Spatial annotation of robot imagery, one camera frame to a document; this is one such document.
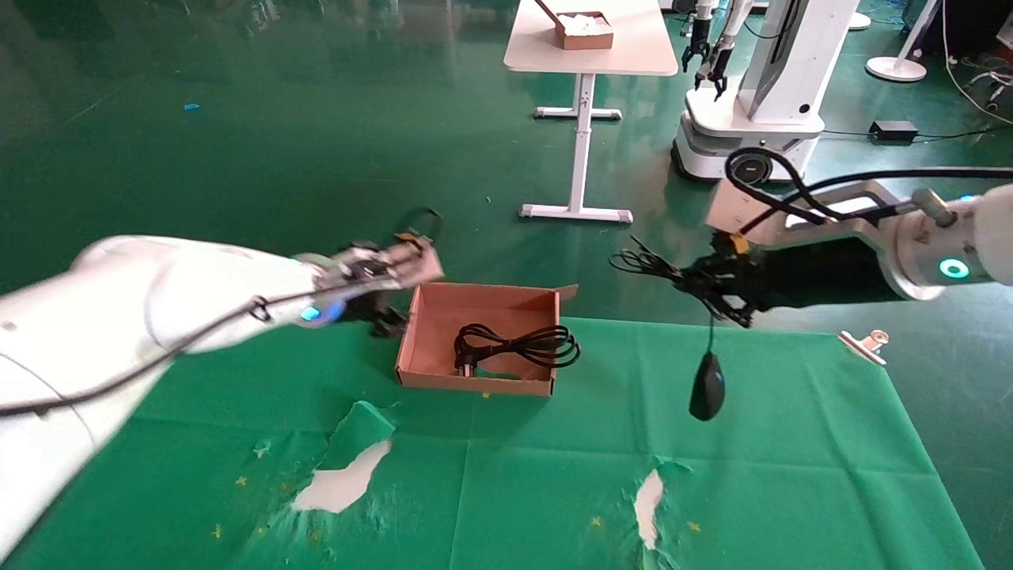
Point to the small brown cardboard box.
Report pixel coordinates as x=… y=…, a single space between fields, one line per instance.
x=588 y=37

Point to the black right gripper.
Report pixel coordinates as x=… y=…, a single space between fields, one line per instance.
x=823 y=273

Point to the black background robot gripper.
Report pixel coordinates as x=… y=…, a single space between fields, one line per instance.
x=696 y=47
x=716 y=70

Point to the white filling material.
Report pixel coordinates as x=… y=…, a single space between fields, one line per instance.
x=586 y=24

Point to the open brown cardboard box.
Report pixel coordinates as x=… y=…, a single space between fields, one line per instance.
x=431 y=348

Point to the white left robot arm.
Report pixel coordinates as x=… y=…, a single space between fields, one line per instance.
x=142 y=309

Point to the white pedestal table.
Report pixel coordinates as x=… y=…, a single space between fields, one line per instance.
x=592 y=51

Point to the white wheeled background robot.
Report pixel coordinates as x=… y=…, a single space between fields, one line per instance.
x=764 y=99

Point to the white floor stand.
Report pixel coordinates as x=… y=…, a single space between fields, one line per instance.
x=896 y=68

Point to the green table cloth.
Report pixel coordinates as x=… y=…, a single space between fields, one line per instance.
x=554 y=475

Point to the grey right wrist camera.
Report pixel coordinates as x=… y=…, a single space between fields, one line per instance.
x=736 y=207

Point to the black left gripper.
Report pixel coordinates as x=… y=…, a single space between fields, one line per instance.
x=366 y=307

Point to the metal table clip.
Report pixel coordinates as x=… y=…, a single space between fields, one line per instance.
x=865 y=346

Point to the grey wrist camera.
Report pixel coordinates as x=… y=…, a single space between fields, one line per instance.
x=736 y=207
x=411 y=265

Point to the black power adapter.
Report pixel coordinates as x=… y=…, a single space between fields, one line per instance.
x=894 y=129

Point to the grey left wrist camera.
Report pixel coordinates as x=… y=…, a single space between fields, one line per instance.
x=411 y=265

